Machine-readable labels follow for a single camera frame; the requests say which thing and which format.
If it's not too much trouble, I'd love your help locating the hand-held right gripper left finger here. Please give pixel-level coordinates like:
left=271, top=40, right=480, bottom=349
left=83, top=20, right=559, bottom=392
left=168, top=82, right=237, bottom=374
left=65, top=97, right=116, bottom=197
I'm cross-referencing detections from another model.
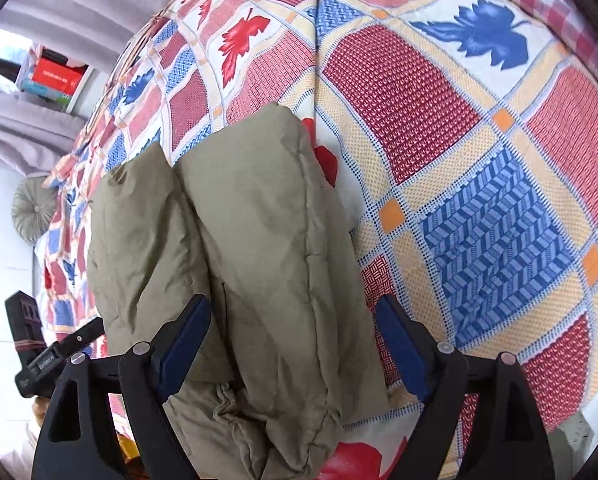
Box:
left=30, top=293, right=213, bottom=480

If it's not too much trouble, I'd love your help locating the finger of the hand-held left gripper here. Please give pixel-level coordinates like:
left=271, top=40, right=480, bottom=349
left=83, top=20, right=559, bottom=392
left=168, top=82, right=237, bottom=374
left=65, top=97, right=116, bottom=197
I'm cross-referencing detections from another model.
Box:
left=59, top=316, right=106, bottom=357

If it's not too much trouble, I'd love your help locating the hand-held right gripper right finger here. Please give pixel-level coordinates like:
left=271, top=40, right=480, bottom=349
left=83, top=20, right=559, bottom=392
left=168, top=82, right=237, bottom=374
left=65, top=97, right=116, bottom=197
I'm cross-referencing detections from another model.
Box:
left=375, top=294, right=556, bottom=480

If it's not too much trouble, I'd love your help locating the khaki garment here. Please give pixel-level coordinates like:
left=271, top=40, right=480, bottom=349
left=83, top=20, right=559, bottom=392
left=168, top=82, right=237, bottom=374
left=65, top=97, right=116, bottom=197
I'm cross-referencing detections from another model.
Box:
left=86, top=102, right=391, bottom=480

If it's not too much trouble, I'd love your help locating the round grey pleated cushion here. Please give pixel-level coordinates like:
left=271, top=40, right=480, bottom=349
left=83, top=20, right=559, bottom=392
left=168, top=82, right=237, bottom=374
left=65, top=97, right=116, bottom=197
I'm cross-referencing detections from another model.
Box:
left=11, top=177, right=58, bottom=247

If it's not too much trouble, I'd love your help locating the patterned leaf print blanket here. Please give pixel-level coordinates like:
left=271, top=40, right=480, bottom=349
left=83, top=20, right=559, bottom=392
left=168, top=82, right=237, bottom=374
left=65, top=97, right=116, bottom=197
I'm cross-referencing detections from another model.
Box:
left=34, top=0, right=598, bottom=480

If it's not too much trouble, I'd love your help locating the teal box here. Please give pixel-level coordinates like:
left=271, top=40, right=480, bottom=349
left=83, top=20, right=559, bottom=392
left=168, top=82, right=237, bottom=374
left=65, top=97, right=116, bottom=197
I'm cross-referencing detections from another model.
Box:
left=20, top=76, right=76, bottom=110

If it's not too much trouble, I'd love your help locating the pale lilac curtain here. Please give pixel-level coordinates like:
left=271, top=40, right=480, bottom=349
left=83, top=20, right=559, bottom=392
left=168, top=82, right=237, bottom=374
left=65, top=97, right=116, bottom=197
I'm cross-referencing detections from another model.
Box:
left=0, top=0, right=220, bottom=181

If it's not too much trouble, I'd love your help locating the red plaid cloth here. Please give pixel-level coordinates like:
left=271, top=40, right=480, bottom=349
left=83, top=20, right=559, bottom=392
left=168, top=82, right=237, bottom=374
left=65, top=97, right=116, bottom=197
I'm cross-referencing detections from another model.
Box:
left=499, top=0, right=598, bottom=92

